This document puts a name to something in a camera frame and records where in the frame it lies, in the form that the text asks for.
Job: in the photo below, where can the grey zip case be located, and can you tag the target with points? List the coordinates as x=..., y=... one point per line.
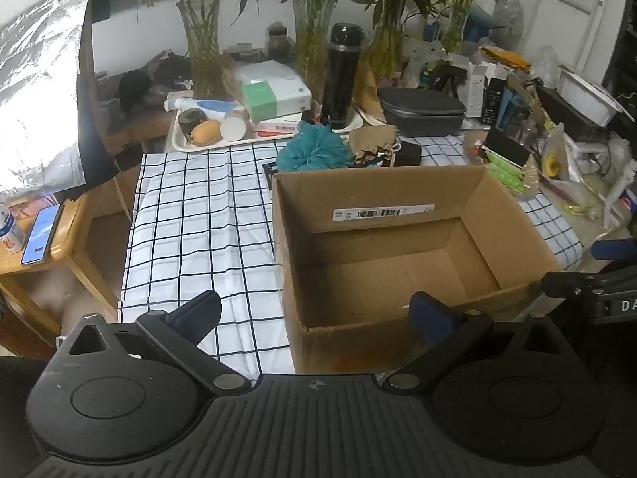
x=423, y=107

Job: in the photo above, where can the white orange pill bottle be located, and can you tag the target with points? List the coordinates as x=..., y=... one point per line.
x=234, y=128

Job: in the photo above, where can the smartphone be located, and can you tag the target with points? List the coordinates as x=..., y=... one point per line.
x=42, y=234

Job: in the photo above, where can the blue carton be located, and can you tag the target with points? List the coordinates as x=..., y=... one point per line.
x=507, y=102

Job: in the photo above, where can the wooden cabinet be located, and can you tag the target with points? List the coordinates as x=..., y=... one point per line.
x=134, y=124

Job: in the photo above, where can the green white tissue box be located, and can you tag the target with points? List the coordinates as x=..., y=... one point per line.
x=276, y=94

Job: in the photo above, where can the red flat packet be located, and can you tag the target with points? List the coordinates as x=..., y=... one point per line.
x=271, y=133

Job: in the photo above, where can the white rectangular container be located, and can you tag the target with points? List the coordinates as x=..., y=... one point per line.
x=587, y=97

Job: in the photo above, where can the small black tripod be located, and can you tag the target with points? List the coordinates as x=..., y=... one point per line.
x=450, y=79

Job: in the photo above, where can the glass vase with bamboo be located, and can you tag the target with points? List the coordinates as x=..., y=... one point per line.
x=454, y=30
x=201, y=50
x=388, y=45
x=313, y=40

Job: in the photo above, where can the white oval plate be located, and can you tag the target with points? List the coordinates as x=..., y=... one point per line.
x=356, y=122

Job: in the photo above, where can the dark glass jar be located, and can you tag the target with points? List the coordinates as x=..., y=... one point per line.
x=277, y=40

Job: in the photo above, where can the flat white barcode box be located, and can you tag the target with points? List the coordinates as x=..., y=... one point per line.
x=278, y=123

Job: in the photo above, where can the cola bottle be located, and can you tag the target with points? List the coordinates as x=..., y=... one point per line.
x=622, y=199

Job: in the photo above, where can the white plastic tray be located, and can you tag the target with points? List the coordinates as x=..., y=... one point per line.
x=174, y=142

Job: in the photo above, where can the white metal rack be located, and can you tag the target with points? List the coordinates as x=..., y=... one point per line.
x=592, y=25

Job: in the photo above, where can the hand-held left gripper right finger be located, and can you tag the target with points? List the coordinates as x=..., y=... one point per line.
x=430, y=316

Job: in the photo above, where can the tall brown paper bag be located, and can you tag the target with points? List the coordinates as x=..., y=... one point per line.
x=368, y=92

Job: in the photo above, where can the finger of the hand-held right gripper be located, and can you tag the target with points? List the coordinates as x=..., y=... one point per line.
x=614, y=249
x=572, y=284

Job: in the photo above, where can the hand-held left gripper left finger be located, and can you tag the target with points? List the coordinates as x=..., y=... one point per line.
x=196, y=316

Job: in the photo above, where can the black storage rack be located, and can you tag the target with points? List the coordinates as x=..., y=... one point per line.
x=622, y=59

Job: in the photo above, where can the black rounded object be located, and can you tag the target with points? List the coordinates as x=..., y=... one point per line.
x=134, y=87

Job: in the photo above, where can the brown cardboard box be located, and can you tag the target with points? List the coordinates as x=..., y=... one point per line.
x=378, y=259

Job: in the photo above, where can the crumpled brown paper bag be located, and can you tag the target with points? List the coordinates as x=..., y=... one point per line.
x=231, y=77

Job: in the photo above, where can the clear bag of green packets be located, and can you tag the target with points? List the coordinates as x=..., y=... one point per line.
x=507, y=169

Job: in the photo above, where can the small black device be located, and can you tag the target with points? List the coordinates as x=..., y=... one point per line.
x=269, y=177

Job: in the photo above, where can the white carton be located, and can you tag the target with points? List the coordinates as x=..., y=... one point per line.
x=476, y=92

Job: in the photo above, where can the white plastic bag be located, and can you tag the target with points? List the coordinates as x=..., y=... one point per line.
x=263, y=69

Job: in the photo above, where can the black thermos flask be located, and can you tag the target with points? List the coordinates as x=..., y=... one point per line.
x=341, y=79

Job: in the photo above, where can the clear bag with colourful toy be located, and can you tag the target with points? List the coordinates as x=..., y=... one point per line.
x=423, y=62

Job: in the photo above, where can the white bottle with blue label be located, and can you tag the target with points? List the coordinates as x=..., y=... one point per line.
x=209, y=105

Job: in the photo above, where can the teal bath loofah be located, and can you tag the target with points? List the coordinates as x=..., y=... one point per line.
x=311, y=147

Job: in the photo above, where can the silver foil sheet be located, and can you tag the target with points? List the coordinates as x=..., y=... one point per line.
x=40, y=99

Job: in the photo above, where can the wooden side table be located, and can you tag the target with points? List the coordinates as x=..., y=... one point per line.
x=69, y=239

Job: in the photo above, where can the white printed can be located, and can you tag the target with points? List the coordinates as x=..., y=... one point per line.
x=10, y=231

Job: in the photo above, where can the yellow folded item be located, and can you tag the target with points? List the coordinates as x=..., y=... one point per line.
x=505, y=57

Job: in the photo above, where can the black tape roll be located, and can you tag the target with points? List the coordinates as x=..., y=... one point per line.
x=191, y=120

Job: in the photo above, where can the black white checked tablecloth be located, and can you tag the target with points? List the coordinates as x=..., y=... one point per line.
x=199, y=219

